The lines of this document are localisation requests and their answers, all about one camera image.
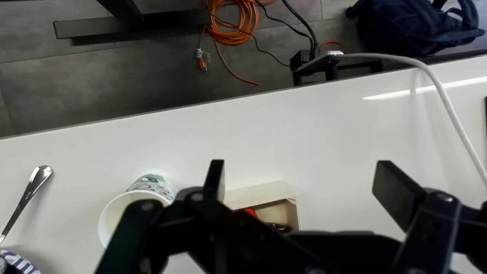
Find white cable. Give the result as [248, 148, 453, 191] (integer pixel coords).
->
[295, 51, 487, 190]

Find orange extension cable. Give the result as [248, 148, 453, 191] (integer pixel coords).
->
[195, 0, 263, 89]

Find metal spoon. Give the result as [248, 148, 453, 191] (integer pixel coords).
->
[0, 165, 55, 246]

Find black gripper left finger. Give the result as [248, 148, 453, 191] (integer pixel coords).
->
[93, 159, 240, 274]

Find red round object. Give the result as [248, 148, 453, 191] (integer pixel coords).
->
[242, 206, 263, 220]

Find dark blue backpack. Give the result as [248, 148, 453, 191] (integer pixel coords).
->
[347, 0, 485, 59]

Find black metal stand foot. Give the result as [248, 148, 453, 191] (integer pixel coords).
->
[52, 0, 210, 42]

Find thin black cable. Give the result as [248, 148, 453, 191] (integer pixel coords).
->
[252, 0, 321, 68]

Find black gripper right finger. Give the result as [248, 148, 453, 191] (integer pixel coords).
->
[371, 161, 487, 274]

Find patterned paper cup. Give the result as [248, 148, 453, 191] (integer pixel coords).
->
[97, 173, 176, 250]

